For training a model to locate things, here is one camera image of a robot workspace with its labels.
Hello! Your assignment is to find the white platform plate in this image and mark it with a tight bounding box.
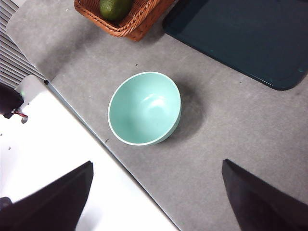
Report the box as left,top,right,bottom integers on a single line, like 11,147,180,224
0,75,180,231

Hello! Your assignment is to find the brown wicker basket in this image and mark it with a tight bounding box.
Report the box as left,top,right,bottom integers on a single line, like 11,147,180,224
73,0,175,42

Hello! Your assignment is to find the black flat tray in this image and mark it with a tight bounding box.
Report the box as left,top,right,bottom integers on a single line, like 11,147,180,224
162,0,308,91

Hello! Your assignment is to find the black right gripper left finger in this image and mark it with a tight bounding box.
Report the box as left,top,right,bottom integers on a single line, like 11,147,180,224
0,160,94,231

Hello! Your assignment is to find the small black device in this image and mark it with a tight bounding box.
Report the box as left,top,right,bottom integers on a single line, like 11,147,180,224
0,83,25,119

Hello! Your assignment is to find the grey ribbed panel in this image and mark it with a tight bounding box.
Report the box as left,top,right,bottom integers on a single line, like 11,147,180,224
0,0,48,89

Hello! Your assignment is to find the teal ceramic bowl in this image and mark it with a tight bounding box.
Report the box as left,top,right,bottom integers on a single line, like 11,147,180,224
107,71,182,146

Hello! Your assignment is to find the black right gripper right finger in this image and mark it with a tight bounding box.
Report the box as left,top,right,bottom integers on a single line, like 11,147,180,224
221,158,308,231

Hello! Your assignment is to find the green avocado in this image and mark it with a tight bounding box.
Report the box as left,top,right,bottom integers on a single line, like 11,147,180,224
99,0,132,21

